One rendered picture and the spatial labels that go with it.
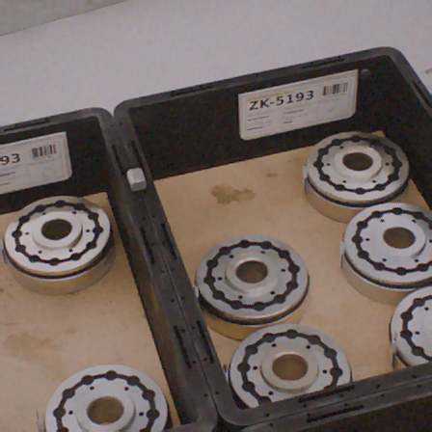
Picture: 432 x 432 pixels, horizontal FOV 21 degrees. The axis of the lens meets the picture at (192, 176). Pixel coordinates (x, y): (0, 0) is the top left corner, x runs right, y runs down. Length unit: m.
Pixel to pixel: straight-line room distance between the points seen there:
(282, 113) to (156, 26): 0.48
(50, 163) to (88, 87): 0.40
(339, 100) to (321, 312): 0.25
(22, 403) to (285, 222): 0.32
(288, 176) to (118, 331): 0.26
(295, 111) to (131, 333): 0.30
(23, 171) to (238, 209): 0.22
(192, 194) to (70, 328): 0.20
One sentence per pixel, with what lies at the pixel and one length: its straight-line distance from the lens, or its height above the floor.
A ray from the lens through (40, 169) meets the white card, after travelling 1.15.
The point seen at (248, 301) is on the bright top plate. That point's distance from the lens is 1.03.
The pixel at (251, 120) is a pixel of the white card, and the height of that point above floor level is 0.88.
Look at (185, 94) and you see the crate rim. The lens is 1.14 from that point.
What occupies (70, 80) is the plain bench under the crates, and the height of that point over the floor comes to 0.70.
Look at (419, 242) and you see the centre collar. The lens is 1.08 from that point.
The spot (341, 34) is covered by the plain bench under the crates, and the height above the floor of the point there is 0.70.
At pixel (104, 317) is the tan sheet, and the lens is 1.07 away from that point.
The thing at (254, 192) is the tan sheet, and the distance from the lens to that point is 1.18.
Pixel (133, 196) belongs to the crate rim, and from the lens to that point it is 1.04.
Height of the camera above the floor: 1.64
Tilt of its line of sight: 43 degrees down
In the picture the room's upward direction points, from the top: 4 degrees counter-clockwise
